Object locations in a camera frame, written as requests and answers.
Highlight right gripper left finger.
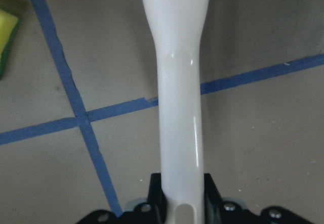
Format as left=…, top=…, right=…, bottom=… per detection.
left=125, top=173, right=167, bottom=223

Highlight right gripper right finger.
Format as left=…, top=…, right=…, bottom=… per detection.
left=204, top=173, right=249, bottom=224

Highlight white hand brush black bristles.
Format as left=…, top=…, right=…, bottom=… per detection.
left=143, top=0, right=209, bottom=223

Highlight yellow green sponge piece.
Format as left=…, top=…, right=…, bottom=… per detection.
left=1, top=8, right=21, bottom=78

